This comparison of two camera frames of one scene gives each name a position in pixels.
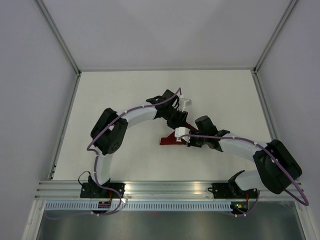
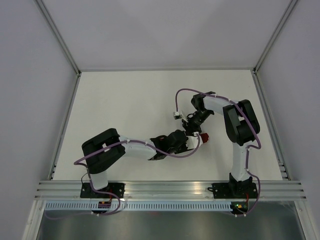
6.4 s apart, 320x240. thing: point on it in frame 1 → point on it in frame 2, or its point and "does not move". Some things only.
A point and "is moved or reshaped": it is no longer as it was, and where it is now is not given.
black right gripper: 191,144 → 188,126
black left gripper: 179,122 → 184,148
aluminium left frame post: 59,36 does not move
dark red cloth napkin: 171,139 is moved or reshaped
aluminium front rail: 70,190 does not move
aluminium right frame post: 289,8 does not move
